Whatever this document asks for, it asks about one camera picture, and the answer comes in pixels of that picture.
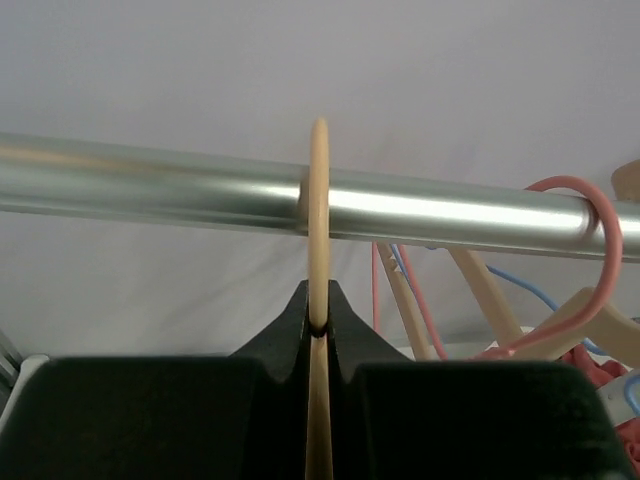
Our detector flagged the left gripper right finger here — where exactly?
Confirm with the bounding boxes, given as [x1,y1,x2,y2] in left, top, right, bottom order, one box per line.
[328,283,635,479]

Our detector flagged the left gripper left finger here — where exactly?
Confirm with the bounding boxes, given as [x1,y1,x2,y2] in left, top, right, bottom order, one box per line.
[1,284,310,479]

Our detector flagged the beige hanger with red shirt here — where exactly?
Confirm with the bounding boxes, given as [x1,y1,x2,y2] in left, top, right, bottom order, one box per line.
[300,118,333,479]

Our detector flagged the blue wire hanger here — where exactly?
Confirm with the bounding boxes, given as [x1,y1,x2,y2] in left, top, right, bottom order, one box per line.
[388,243,614,357]

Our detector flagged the dusty red t shirt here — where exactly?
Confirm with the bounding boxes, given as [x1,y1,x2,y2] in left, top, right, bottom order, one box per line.
[561,344,639,477]

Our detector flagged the beige hanger with teal shirt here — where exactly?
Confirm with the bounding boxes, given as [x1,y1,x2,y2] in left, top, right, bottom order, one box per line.
[372,176,639,369]

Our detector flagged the white perforated plastic basket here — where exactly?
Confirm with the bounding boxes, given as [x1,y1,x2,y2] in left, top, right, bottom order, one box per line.
[597,369,639,427]

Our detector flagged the white metal clothes rack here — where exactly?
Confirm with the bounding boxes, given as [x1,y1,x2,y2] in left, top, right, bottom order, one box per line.
[0,130,640,263]

